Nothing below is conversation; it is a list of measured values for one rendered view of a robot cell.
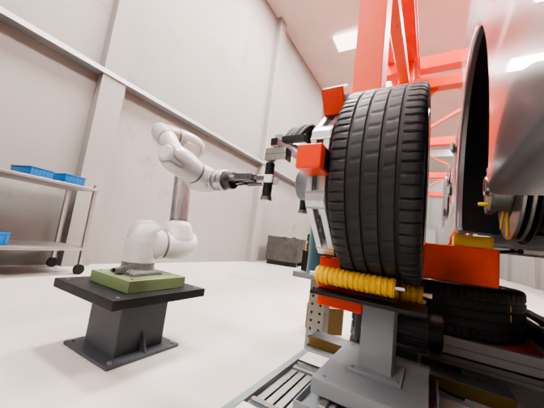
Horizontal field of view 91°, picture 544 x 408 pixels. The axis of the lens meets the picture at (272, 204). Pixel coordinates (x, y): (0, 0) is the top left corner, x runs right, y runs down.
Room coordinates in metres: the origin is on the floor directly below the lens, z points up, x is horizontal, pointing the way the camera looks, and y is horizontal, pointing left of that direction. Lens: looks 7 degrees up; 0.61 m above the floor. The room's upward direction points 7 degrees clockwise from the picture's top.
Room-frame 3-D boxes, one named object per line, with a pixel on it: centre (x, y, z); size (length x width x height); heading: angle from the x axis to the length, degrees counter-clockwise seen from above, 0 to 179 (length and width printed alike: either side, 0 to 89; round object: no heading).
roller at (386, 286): (0.87, -0.29, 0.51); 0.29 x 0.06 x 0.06; 59
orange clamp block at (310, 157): (0.76, -0.11, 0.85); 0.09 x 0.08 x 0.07; 149
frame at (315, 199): (1.03, -0.26, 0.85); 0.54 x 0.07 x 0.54; 149
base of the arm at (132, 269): (1.40, 0.65, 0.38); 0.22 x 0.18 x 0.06; 154
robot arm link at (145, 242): (1.42, 0.64, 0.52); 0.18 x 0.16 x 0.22; 140
